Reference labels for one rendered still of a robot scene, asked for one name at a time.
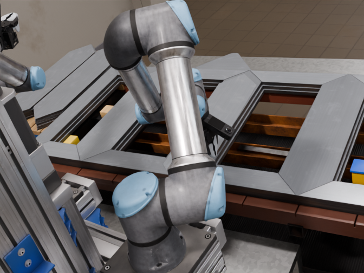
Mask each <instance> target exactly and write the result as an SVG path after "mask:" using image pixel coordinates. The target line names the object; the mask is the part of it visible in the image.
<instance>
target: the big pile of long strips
mask: <svg viewBox="0 0 364 273"><path fill-rule="evenodd" d="M109 68H111V66H110V64H109V63H108V61H107V59H106V57H105V53H104V50H103V49H101V50H98V51H96V50H95V48H94V47H93V46H92V44H90V45H87V46H85V47H82V48H79V49H75V50H73V51H70V52H69V53H67V54H66V55H65V56H64V57H63V58H61V59H60V60H59V61H57V62H56V63H55V64H54V65H53V66H51V67H50V68H49V69H48V70H46V71H45V72H44V73H45V77H46V83H45V86H44V88H43V89H39V90H35V91H29V92H21V93H18V94H17V95H16V96H15V97H16V99H17V101H18V103H19V105H20V107H21V109H22V111H23V113H24V115H25V117H26V119H30V118H33V117H35V124H36V126H37V130H40V129H43V128H46V127H48V126H49V125H50V124H51V123H52V122H53V121H54V120H55V119H57V118H58V117H59V116H60V115H61V114H62V113H63V112H64V111H65V110H66V109H67V108H68V107H69V106H70V105H71V104H72V103H73V102H74V101H76V100H77V99H78V98H79V97H80V96H81V95H82V94H83V93H84V92H85V91H86V90H87V89H88V88H89V87H90V86H91V85H93V84H94V83H95V82H96V81H97V80H98V79H99V78H100V77H101V76H102V75H103V74H104V73H105V72H106V71H107V70H108V69H109Z"/></svg>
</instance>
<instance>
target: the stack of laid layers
mask: <svg viewBox="0 0 364 273"><path fill-rule="evenodd" d="M242 74H245V75H246V76H247V77H249V78H250V79H251V80H252V81H253V82H254V83H255V84H256V85H257V86H256V88H255V89H254V91H253V92H252V94H251V96H250V97H249V99H248V101H247V102H246V104H245V106H244V107H243V109H242V111H241V113H240V114H239V116H238V118H237V119H236V121H235V123H234V124H233V126H232V127H233V128H234V129H235V133H234V135H233V136H232V138H231V139H230V140H229V141H227V140H226V139H224V141H223V143H222V144H221V146H220V148H219V149H218V151H217V156H216V158H215V161H216V164H217V165H220V163H221V162H222V161H223V159H224V157H225V156H226V154H227V152H228V151H229V149H230V148H231V146H232V144H233V143H234V141H235V140H236V138H237V137H238V135H239V133H240V132H241V130H242V128H243V127H244V125H245V124H246V122H247V120H248V119H249V117H250V115H251V114H252V112H253V111H254V109H255V108H256V106H257V105H258V103H259V101H260V100H261V98H262V96H263V95H264V93H275V94H293V95H311V96H317V94H318V92H319V90H320V88H321V86H322V85H321V84H299V83H277V82H262V81H261V80H260V79H259V78H257V77H256V76H255V75H254V74H253V73H252V72H251V71H246V72H244V73H241V74H238V75H235V76H233V77H230V78H228V79H225V80H210V79H202V81H203V85H204V89H212V90H215V89H216V87H217V86H218V84H219V83H222V82H224V81H227V80H229V79H232V78H234V77H237V76H240V75H242ZM120 85H125V83H124V81H123V79H122V77H121V76H120V75H117V76H116V77H115V78H114V79H113V80H112V81H111V82H110V83H109V84H108V85H106V86H105V88H104V89H103V90H102V91H101V92H99V93H98V95H97V96H96V97H95V98H93V99H92V101H91V102H90V103H89V104H87V105H86V106H85V107H84V108H83V109H82V110H81V111H80V112H79V113H78V114H77V115H76V116H75V117H74V118H73V119H72V120H71V121H70V122H69V123H68V124H67V125H65V126H64V127H63V128H62V129H61V130H60V131H59V132H58V133H57V134H56V135H55V136H54V137H53V138H52V139H51V141H54V142H62V143H63V142H64V141H65V140H66V139H67V138H68V137H69V136H70V135H71V134H72V133H73V132H74V131H75V130H76V129H77V128H78V127H79V126H80V125H81V124H82V123H83V122H84V121H85V120H86V119H87V118H88V117H89V116H90V115H91V114H92V113H93V112H94V111H95V110H96V109H97V108H98V107H99V106H100V105H101V104H102V103H103V102H104V101H105V100H106V99H107V98H108V97H109V96H110V95H111V94H112V93H113V92H114V91H115V90H116V89H117V88H118V87H119V86H120ZM363 121H364V99H363V102H362V105H361V107H360V110H359V113H358V115H357V118H356V120H355V123H354V126H353V129H352V131H351V134H350V136H349V139H348V141H347V144H346V147H345V149H344V152H343V155H342V158H341V160H340V163H339V165H338V168H337V170H336V173H335V176H334V179H333V181H341V182H342V179H343V176H344V174H345V171H346V168H347V166H348V163H349V160H350V157H351V154H352V152H353V149H354V146H355V143H356V141H357V138H358V135H359V133H360V129H361V127H362V124H363ZM145 125H146V124H144V125H141V124H140V123H139V122H138V120H136V121H135V123H134V124H132V126H131V127H130V128H129V129H128V130H127V132H126V133H125V134H124V135H123V136H122V137H121V138H120V140H119V141H118V142H117V143H116V144H115V145H114V146H113V147H112V150H117V151H124V150H125V149H126V147H127V146H128V145H129V144H130V143H131V142H132V140H133V139H134V138H135V137H136V136H137V135H138V133H139V132H140V131H141V130H142V129H143V128H144V126H145ZM48 157H49V159H50V161H51V163H54V164H60V165H67V166H73V167H79V168H82V169H83V168H85V169H89V170H96V171H102V172H108V173H115V174H120V175H125V176H130V175H131V174H133V173H137V172H142V171H140V170H134V169H130V168H123V167H116V166H109V165H103V164H96V163H92V162H85V161H79V160H72V159H66V158H59V157H52V156H48ZM149 173H153V172H149ZM153 174H154V175H155V176H156V177H157V178H158V179H160V178H166V177H168V175H166V174H160V173H153ZM225 192H227V193H233V194H240V195H244V196H246V197H247V196H250V197H256V198H262V199H268V200H275V201H279V202H285V203H292V204H297V205H298V206H300V205H304V206H310V207H316V208H321V209H327V210H333V211H340V212H345V213H352V214H356V215H357V216H358V215H362V216H364V206H360V205H353V204H347V203H340V202H336V201H330V200H323V199H316V198H309V197H303V196H297V195H292V194H285V193H279V192H272V191H266V190H259V189H255V188H248V187H241V186H235V185H228V184H225Z"/></svg>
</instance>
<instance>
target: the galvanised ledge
mask: <svg viewBox="0 0 364 273"><path fill-rule="evenodd" d="M97 208H99V209H101V212H100V215H101V216H102V217H104V218H105V220H104V223H105V225H108V228H109V229H111V230H114V231H117V232H119V233H123V234H124V235H125V232H124V230H123V228H122V225H121V223H120V221H119V218H118V216H117V215H116V213H115V208H114V206H111V205H106V204H101V203H100V204H99V205H98V206H97ZM224 232H225V237H226V243H225V244H224V246H223V247H222V248H221V251H222V254H223V258H224V262H225V265H226V272H225V273H293V270H294V267H295V264H296V262H297V259H298V257H299V254H300V252H301V248H300V245H298V244H293V243H288V242H283V241H280V240H275V239H270V238H264V237H260V236H254V235H250V234H246V233H241V232H236V231H231V230H226V229H224Z"/></svg>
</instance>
